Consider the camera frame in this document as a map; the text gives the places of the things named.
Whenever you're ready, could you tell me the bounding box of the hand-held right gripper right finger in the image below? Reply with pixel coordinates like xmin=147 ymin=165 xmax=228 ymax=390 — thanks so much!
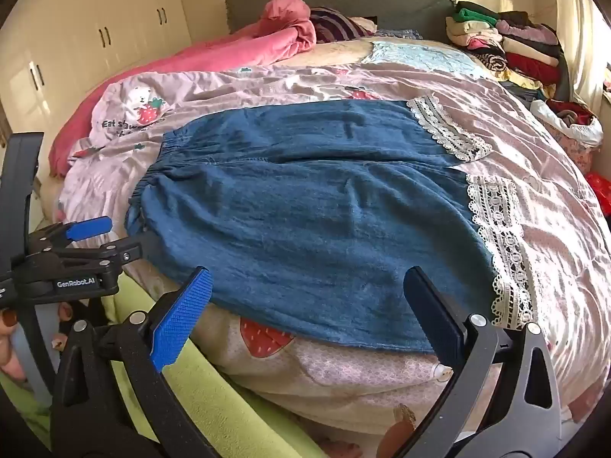
xmin=403 ymin=266 xmax=564 ymax=458

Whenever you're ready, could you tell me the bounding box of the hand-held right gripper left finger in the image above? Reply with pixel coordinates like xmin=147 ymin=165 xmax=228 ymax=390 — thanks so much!
xmin=50 ymin=266 xmax=214 ymax=458

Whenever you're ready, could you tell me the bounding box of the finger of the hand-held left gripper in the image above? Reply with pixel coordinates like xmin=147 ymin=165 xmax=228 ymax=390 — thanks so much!
xmin=29 ymin=216 xmax=113 ymax=255
xmin=62 ymin=234 xmax=165 ymax=275

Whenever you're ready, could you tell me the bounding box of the blue denim pants lace trim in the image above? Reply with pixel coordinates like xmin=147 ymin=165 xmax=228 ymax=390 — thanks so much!
xmin=125 ymin=97 xmax=542 ymax=356

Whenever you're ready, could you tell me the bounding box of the person's left hand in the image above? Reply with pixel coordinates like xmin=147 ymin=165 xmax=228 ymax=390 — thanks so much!
xmin=0 ymin=303 xmax=74 ymax=385

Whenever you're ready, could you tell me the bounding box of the green fleece cloth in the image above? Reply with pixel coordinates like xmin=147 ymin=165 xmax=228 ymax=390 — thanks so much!
xmin=0 ymin=286 xmax=311 ymax=458

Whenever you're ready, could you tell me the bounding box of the pink strawberry print duvet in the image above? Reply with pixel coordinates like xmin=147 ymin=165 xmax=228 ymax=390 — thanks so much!
xmin=40 ymin=60 xmax=611 ymax=458

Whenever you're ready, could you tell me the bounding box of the red cloth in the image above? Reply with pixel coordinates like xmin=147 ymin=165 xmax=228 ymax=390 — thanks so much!
xmin=585 ymin=172 xmax=609 ymax=201

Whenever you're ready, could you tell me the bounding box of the pink blanket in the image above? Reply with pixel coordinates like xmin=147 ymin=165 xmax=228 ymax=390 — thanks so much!
xmin=48 ymin=0 xmax=318 ymax=179

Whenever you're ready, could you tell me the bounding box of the pink floral cloth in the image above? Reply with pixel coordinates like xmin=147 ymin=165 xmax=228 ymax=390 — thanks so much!
xmin=556 ymin=134 xmax=595 ymax=175

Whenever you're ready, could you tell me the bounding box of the cream wardrobe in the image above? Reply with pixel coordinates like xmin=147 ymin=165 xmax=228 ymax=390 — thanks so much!
xmin=0 ymin=0 xmax=192 ymax=134

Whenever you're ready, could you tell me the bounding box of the white bag of clothes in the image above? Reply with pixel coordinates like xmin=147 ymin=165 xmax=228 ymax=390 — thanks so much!
xmin=530 ymin=98 xmax=605 ymax=148

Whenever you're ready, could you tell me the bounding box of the light blue patterned cloth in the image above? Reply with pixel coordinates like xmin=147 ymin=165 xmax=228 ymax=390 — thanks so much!
xmin=360 ymin=40 xmax=488 ymax=79

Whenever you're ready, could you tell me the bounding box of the pile of folded clothes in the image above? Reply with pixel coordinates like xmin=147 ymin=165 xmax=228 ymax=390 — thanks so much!
xmin=445 ymin=1 xmax=571 ymax=101

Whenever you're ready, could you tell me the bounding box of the beige cloth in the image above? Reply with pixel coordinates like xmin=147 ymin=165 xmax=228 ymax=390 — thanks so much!
xmin=281 ymin=37 xmax=378 ymax=68

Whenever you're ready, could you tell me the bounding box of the striped garment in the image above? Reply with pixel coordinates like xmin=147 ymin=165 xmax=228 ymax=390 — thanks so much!
xmin=310 ymin=6 xmax=378 ymax=44

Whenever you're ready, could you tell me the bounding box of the cream curtain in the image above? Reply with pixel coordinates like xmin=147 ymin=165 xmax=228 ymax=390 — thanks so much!
xmin=556 ymin=0 xmax=607 ymax=106

